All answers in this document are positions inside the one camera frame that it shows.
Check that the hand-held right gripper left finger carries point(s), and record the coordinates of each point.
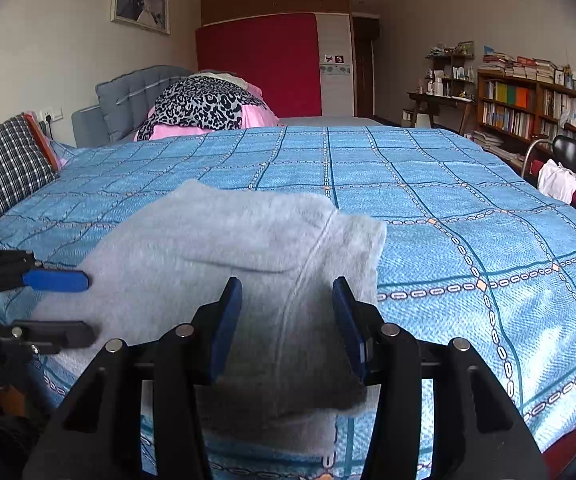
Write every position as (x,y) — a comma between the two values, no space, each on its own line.
(227,327)

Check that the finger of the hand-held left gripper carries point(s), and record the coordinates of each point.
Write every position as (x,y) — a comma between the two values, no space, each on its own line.
(57,281)
(67,334)

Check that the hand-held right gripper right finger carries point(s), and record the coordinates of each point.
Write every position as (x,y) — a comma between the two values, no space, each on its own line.
(346,327)

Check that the grey fleece pants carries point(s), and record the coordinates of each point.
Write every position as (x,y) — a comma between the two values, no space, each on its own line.
(248,230)

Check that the dark plaid pillow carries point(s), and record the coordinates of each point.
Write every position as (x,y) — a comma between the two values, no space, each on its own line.
(12,160)

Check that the orange-edged pink pillow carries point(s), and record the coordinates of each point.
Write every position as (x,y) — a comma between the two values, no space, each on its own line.
(47,147)

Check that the grey headboard base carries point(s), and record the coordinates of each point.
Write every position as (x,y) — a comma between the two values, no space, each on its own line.
(87,127)

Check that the grey padded headboard cushion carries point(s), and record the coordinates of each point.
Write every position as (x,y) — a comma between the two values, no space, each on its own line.
(132,95)

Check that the grey mattress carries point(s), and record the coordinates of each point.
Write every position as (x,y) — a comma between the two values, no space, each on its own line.
(328,121)

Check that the pink blanket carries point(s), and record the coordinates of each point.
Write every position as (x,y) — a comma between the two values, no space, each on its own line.
(255,115)

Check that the leopard print cloth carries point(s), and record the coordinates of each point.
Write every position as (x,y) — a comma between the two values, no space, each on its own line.
(197,105)

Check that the pile of floor books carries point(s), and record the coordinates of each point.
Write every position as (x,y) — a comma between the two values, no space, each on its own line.
(493,145)

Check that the white wardrobe door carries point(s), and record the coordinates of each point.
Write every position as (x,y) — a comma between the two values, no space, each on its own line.
(335,90)

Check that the wooden desk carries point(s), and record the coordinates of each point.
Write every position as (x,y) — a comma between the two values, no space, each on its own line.
(443,100)

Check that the beige cloth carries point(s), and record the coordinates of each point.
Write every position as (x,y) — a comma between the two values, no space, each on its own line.
(222,79)

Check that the white jug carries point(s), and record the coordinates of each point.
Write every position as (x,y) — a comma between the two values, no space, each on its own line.
(438,88)

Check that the white cloth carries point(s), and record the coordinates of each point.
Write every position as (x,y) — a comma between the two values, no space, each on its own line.
(558,182)

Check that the dark wooden door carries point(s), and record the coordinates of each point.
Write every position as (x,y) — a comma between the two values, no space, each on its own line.
(365,70)

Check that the row of shelved books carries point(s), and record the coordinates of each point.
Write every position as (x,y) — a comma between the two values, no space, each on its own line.
(510,110)

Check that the small wooden desk shelf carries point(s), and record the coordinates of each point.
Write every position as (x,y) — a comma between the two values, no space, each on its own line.
(450,72)

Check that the wooden bookshelf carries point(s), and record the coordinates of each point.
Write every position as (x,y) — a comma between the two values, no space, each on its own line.
(538,87)

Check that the stacks of books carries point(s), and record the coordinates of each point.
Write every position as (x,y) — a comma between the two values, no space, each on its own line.
(523,67)

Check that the brown overhead cabinet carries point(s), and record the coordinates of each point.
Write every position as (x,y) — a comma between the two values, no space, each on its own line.
(273,2)

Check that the white wall socket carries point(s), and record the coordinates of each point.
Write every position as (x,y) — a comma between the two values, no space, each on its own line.
(51,115)

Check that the framed wall photo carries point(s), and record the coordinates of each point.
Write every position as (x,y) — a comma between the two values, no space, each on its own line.
(140,2)

